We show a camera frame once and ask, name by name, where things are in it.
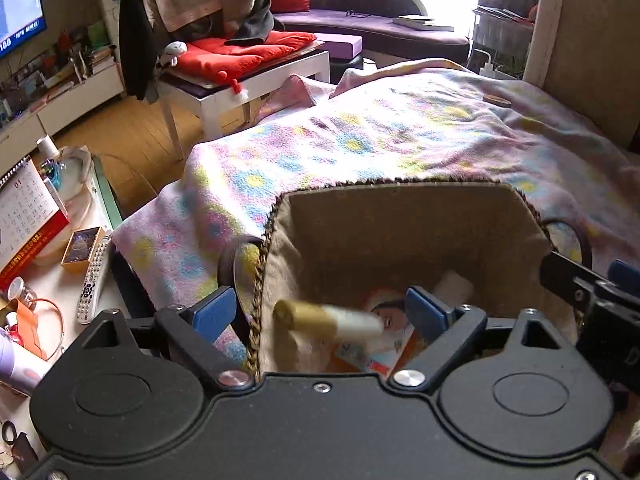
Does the grey garment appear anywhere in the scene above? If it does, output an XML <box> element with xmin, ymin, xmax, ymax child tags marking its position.
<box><xmin>222</xmin><ymin>0</ymin><xmax>276</xmax><ymax>44</ymax></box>

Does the orange cord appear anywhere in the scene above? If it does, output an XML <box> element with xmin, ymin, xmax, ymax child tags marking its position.
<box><xmin>14</xmin><ymin>298</ymin><xmax>66</xmax><ymax>362</ymax></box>

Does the grey remote control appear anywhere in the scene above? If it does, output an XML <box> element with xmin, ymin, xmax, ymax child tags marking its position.
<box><xmin>75</xmin><ymin>232</ymin><xmax>114</xmax><ymax>325</ymax></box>

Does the white side table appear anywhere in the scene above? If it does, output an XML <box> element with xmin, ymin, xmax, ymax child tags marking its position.
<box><xmin>157</xmin><ymin>49</ymin><xmax>332</xmax><ymax>162</ymax></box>

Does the clear bottle with white cap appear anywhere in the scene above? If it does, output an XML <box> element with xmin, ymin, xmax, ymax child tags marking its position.
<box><xmin>35</xmin><ymin>134</ymin><xmax>65</xmax><ymax>192</ymax></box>

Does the red seat cushion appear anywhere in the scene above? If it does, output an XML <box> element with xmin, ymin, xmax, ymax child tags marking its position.
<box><xmin>172</xmin><ymin>30</ymin><xmax>318</xmax><ymax>103</ymax></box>

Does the gold and white tube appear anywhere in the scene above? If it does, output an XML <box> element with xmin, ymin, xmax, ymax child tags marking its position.
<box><xmin>273</xmin><ymin>299</ymin><xmax>385</xmax><ymax>344</ymax></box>

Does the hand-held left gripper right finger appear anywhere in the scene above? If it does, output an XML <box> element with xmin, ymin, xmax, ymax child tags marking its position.
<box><xmin>390</xmin><ymin>286</ymin><xmax>559</xmax><ymax>392</ymax></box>

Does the woven basket with fabric lining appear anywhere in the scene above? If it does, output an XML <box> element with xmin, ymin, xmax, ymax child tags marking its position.
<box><xmin>218</xmin><ymin>179</ymin><xmax>594</xmax><ymax>377</ymax></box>

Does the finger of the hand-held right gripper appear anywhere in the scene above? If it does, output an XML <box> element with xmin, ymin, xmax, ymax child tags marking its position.
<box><xmin>539</xmin><ymin>250</ymin><xmax>608</xmax><ymax>311</ymax></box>
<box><xmin>607</xmin><ymin>259</ymin><xmax>640</xmax><ymax>292</ymax></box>

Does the purple foam block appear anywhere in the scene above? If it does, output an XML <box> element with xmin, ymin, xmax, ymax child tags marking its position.
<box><xmin>312</xmin><ymin>33</ymin><xmax>364</xmax><ymax>61</ymax></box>

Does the white television cabinet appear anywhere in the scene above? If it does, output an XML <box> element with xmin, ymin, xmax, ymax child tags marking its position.
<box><xmin>0</xmin><ymin>62</ymin><xmax>126</xmax><ymax>147</ymax></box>

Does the clear plastic bag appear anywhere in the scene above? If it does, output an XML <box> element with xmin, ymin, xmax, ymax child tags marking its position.
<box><xmin>54</xmin><ymin>144</ymin><xmax>102</xmax><ymax>222</ymax></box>

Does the pastel floral fleece blanket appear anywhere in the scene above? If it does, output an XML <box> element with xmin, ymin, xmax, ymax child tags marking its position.
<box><xmin>112</xmin><ymin>57</ymin><xmax>640</xmax><ymax>461</ymax></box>

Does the purple chaise sofa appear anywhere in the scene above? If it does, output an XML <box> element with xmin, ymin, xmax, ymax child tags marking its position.
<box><xmin>272</xmin><ymin>0</ymin><xmax>472</xmax><ymax>68</ymax></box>

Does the white block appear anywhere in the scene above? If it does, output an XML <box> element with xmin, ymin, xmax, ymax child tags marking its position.
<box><xmin>432</xmin><ymin>270</ymin><xmax>476</xmax><ymax>309</ymax></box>

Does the television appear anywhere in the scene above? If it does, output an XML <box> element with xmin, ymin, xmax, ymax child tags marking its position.
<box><xmin>0</xmin><ymin>0</ymin><xmax>49</xmax><ymax>59</ymax></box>

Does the printed packet with face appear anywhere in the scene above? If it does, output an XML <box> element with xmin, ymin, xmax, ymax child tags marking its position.
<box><xmin>332</xmin><ymin>290</ymin><xmax>432</xmax><ymax>379</ymax></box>

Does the row of books and clutter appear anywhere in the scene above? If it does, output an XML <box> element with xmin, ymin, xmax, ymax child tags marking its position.
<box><xmin>0</xmin><ymin>20</ymin><xmax>119</xmax><ymax>126</ymax></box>

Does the book with pale cover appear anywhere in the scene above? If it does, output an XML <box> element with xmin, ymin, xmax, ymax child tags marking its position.
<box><xmin>392</xmin><ymin>14</ymin><xmax>456</xmax><ymax>31</ymax></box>

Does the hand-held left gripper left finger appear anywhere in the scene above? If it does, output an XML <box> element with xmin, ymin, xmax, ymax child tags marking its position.
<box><xmin>80</xmin><ymin>285</ymin><xmax>256</xmax><ymax>392</ymax></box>

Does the white plastic bottle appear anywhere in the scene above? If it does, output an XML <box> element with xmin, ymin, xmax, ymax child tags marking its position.
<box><xmin>470</xmin><ymin>48</ymin><xmax>496</xmax><ymax>74</ymax></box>

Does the yellow box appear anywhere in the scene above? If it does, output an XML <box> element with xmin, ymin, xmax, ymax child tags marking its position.
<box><xmin>60</xmin><ymin>226</ymin><xmax>104</xmax><ymax>275</ymax></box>

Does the black jacket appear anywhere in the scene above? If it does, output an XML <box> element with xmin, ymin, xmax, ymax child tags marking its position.
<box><xmin>118</xmin><ymin>0</ymin><xmax>169</xmax><ymax>104</ymax></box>

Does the glass top side table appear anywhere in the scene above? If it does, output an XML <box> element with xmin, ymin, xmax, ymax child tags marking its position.
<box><xmin>0</xmin><ymin>154</ymin><xmax>124</xmax><ymax>480</ymax></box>

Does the white plush toy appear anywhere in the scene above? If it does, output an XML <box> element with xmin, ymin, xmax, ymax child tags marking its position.
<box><xmin>157</xmin><ymin>41</ymin><xmax>189</xmax><ymax>69</ymax></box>

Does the glass stand with magazines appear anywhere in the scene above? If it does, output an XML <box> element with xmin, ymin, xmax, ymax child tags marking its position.
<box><xmin>470</xmin><ymin>4</ymin><xmax>537</xmax><ymax>79</ymax></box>

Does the desk calendar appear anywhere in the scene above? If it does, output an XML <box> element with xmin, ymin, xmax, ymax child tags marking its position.
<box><xmin>0</xmin><ymin>156</ymin><xmax>71</xmax><ymax>289</ymax></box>

